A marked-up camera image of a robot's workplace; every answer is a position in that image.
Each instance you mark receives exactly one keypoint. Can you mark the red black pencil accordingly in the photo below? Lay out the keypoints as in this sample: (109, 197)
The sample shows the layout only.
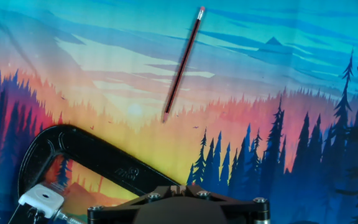
(182, 65)

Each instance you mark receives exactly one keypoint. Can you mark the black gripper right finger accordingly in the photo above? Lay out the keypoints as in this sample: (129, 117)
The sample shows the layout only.
(247, 211)

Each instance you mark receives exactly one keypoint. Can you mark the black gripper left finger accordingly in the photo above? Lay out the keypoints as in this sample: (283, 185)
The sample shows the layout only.
(120, 213)

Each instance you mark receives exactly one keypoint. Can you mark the black white pencil sharpener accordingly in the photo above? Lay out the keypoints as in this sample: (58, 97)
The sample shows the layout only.
(39, 199)

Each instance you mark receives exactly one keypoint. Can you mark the black C-clamp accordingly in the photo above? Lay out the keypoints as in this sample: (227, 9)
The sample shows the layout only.
(98, 155)

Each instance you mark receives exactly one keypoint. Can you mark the colourful forest print cloth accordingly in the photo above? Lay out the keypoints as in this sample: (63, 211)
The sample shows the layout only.
(259, 77)

